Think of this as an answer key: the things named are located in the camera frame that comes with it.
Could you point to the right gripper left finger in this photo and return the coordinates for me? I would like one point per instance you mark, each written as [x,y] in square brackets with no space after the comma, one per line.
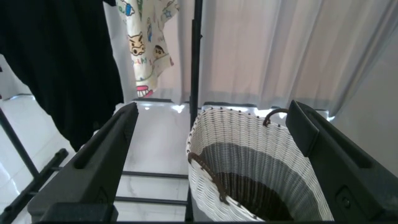
[90,177]

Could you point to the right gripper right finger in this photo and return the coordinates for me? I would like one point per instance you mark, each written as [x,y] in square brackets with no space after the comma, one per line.
[348,177]

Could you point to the cream printed garment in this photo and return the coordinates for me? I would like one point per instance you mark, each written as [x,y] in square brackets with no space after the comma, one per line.
[146,46]

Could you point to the black clothes rack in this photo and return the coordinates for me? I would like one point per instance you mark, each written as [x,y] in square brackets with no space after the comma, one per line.
[195,62]

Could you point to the black sleeveless top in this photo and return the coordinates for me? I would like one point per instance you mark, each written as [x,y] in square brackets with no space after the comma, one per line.
[62,62]

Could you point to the white laundry basket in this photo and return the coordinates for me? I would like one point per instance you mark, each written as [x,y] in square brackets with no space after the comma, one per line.
[248,149]

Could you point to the white curtain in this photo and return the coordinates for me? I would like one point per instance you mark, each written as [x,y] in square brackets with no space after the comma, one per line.
[264,49]

